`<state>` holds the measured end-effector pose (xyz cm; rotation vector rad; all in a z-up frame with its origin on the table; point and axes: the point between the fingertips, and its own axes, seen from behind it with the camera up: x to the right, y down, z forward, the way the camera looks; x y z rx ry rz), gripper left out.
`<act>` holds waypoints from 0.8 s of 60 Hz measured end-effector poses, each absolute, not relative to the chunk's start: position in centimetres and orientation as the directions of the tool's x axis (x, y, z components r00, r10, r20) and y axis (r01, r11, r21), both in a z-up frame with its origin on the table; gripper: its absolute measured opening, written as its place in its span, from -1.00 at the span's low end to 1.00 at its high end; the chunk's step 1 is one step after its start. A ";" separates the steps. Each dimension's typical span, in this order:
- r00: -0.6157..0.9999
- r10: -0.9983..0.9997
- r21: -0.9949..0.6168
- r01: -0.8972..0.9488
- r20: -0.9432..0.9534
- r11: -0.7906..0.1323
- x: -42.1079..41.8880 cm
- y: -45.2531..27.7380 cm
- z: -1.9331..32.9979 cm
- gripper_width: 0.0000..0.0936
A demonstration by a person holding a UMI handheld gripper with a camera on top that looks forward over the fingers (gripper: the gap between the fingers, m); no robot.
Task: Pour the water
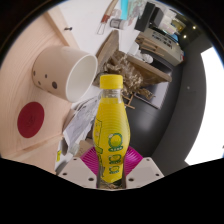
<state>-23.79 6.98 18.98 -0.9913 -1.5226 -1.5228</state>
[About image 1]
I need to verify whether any long ceiling light strip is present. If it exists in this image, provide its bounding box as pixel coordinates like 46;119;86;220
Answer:
184;46;224;166

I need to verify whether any black box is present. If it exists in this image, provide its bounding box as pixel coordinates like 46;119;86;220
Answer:
134;2;164;33

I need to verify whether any folded newspaper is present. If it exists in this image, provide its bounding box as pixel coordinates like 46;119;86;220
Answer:
61;96;101;156

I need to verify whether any black wall screen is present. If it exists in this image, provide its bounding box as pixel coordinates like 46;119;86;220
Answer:
133;79;171;109

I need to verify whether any small paint jar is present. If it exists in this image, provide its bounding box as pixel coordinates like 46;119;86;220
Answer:
109;18;126;30

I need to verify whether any beige spotted mug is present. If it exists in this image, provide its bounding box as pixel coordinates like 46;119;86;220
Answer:
31;45;99;103

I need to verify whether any wooden easel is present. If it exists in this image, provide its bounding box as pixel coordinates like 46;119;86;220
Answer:
121;93;136;110

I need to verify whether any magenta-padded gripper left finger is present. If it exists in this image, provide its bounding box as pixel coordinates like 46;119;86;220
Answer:
57;145;102;190

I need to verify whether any yellow drink bottle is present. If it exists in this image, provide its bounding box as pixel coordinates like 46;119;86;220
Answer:
92;74;131;184

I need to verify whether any red-handled brush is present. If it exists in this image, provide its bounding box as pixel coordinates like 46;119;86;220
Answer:
96;0;120;36

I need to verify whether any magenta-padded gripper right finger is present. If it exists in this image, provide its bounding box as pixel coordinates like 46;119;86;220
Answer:
121;145;165;190

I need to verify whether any flat round red coaster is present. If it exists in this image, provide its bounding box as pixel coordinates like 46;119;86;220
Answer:
16;101;46;139

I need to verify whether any white cabinet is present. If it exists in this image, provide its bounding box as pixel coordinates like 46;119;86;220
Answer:
136;26;184;64

